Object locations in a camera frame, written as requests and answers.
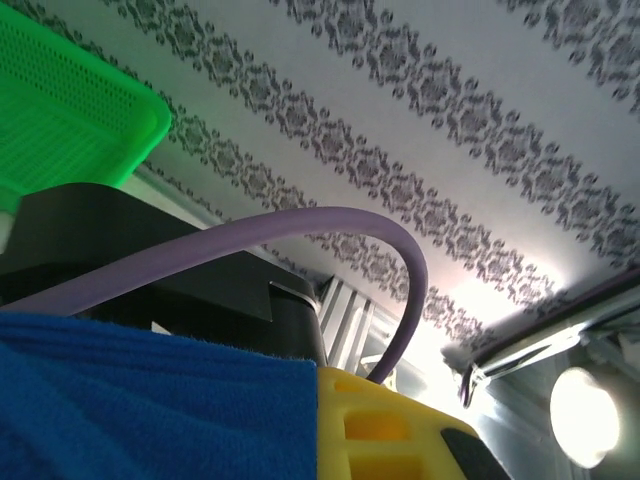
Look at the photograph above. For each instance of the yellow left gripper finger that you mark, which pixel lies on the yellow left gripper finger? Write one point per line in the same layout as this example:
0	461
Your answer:
400	440

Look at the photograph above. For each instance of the metal frame bar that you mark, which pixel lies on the metal frame bar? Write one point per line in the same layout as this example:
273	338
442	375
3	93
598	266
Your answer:
550	345

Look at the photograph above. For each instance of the round white lamp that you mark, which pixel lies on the round white lamp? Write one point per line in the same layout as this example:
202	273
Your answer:
585	415

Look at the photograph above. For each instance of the blue printed t-shirt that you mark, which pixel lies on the blue printed t-shirt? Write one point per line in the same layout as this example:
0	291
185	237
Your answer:
150	400

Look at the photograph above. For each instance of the green plastic basket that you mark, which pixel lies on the green plastic basket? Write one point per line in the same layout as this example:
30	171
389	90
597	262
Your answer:
60	115

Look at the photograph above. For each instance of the aluminium frame post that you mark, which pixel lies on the aluminium frame post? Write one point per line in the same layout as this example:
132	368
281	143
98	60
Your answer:
350	325

